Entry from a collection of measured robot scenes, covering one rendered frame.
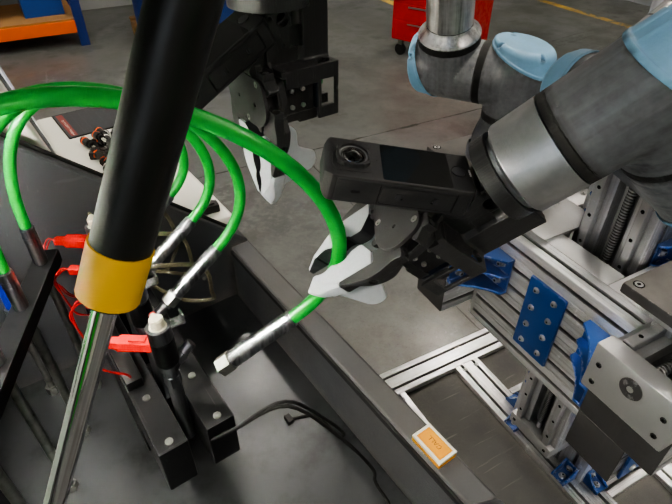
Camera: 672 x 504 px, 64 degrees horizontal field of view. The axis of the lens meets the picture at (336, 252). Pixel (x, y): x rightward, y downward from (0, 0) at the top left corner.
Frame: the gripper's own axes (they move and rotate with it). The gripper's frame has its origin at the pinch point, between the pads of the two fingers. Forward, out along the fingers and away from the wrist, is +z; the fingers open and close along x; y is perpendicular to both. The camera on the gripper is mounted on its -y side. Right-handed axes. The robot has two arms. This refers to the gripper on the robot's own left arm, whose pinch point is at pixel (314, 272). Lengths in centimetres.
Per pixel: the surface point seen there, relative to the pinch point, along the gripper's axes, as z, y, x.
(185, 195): 47, 5, 47
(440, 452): 8.5, 28.9, -8.1
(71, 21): 312, -32, 431
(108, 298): -17.2, -22.5, -21.8
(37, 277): 37.9, -15.7, 11.2
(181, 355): 22.9, -0.5, -0.3
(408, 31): 99, 179, 401
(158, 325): 19.3, -5.7, 0.1
